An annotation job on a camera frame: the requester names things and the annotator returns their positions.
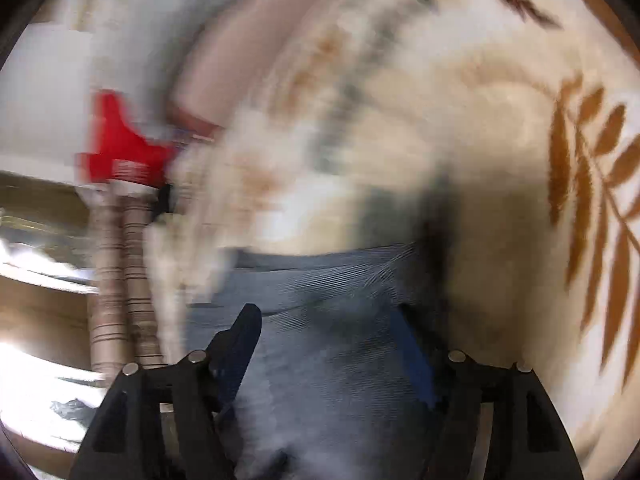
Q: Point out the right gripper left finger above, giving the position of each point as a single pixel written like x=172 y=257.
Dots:
x=159 y=423

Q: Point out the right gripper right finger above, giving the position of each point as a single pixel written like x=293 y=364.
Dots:
x=484 y=422

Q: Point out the grey-blue denim pants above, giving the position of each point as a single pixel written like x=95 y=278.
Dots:
x=326 y=385

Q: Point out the brown striped folded bedding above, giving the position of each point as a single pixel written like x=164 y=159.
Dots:
x=122 y=319

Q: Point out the red paper shopping bag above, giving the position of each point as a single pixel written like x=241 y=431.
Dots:
x=118 y=151

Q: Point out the leaf-print fleece blanket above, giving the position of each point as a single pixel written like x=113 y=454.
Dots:
x=500 y=138

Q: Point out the pink-brown bolster cushion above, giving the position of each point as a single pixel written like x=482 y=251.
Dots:
x=236 y=48

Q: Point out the grey quilted pillow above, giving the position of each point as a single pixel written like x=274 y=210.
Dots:
x=137 y=50

